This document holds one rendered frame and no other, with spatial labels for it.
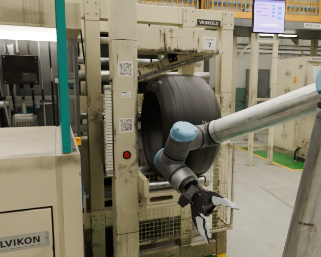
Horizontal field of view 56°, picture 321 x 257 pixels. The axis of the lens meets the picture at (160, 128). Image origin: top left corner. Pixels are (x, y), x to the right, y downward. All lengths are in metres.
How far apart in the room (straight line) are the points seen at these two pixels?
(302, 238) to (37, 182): 0.64
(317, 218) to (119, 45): 1.17
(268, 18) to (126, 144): 4.47
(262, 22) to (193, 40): 3.70
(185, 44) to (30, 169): 1.45
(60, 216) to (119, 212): 0.95
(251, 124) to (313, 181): 0.32
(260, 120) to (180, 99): 0.58
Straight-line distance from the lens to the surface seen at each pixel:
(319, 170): 0.78
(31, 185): 0.74
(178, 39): 1.96
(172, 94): 1.50
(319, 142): 0.77
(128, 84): 1.57
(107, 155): 1.60
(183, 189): 1.07
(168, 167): 1.10
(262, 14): 5.66
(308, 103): 0.93
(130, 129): 1.59
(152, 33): 1.91
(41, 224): 0.77
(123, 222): 1.73
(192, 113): 1.48
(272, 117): 0.98
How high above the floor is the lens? 1.42
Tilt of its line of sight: 8 degrees down
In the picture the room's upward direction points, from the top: straight up
